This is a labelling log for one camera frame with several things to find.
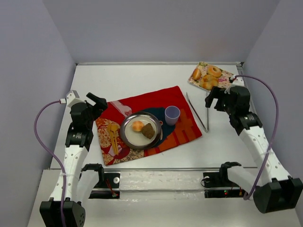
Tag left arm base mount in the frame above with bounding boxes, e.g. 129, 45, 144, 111
78, 164, 120, 199

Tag yellow plastic fork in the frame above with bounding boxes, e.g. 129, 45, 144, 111
111, 125, 119, 155

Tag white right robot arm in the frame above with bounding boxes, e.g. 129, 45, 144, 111
205, 86, 303, 213

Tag small round bun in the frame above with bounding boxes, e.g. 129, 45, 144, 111
132, 121, 144, 132

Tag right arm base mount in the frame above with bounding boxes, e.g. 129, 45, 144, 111
200, 162, 246, 199

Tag red patterned cloth mat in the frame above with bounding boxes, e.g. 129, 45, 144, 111
96, 86, 202, 166

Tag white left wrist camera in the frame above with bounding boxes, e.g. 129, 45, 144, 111
60, 90, 83, 108

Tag lilac plastic cup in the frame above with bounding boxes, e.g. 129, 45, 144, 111
165, 105, 180, 126

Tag metal tongs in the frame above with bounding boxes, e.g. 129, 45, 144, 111
186, 92, 210, 133

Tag round golden bread roll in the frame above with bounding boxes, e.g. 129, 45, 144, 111
192, 68, 202, 80

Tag dark brown chocolate bread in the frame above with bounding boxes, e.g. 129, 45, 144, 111
141, 123, 155, 139

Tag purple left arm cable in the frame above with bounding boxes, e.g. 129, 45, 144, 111
34, 100, 67, 227

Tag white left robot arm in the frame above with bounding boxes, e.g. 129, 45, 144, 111
36, 90, 108, 227

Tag twisted knot bread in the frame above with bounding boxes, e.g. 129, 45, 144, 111
199, 74, 219, 91

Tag round metal plate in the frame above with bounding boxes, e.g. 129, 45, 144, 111
119, 112, 162, 150

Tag yellow plastic spoon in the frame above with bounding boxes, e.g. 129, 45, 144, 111
107, 124, 117, 156

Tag ring bagel bread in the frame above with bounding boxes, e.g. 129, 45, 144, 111
207, 65, 222, 78

